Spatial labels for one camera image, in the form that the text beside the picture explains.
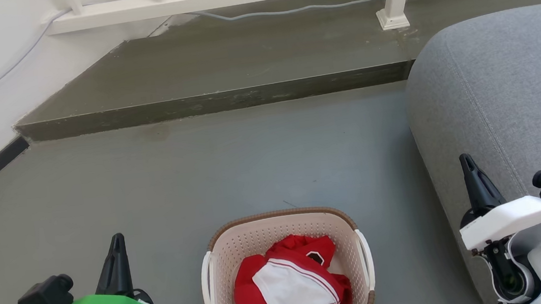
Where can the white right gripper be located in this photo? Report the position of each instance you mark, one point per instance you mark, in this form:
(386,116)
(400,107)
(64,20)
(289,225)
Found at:
(509,220)

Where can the beige perforated laundry basket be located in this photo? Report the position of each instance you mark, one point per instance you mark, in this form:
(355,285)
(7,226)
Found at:
(269,232)

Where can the grey fabric sofa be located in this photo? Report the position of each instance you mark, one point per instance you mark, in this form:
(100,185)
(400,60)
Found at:
(505,87)

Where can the white garment with red stripes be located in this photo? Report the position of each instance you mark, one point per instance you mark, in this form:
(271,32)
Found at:
(292,288)

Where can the raised concrete step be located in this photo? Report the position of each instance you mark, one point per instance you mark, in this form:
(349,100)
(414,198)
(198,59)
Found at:
(221,61)

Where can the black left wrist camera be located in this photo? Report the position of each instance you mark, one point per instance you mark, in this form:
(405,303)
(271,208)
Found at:
(47,296)

